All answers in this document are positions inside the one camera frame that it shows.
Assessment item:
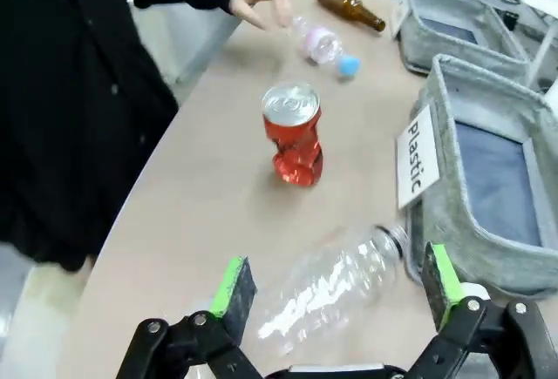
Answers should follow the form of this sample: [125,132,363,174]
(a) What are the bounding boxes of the small plastic bottle pink label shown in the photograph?
[285,14,363,80]

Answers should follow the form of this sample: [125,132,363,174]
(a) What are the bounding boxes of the white table leg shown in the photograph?
[525,16,558,89]

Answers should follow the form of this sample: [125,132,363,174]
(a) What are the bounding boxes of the person's torso black jacket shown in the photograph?
[0,0,206,273]

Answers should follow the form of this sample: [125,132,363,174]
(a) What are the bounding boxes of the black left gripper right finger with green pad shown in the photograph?
[420,241,558,379]

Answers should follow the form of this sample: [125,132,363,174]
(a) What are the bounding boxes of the crushed red soda can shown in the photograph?
[261,82,326,187]

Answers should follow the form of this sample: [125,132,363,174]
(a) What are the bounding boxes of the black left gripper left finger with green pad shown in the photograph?
[116,255,265,379]

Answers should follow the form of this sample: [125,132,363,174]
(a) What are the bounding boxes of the brown glass beer bottle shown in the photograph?
[314,0,387,33]

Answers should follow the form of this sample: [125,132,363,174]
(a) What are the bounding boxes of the white label card on can basket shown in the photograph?
[390,0,410,40]

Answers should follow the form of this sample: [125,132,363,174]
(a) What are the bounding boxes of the grey felt basket for cans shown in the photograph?
[394,0,531,76]

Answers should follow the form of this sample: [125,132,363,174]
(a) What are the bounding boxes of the grey felt basket plastic label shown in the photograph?
[400,54,558,301]

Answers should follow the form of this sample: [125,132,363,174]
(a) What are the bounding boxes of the large clear plastic bottle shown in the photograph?
[256,222,410,357]

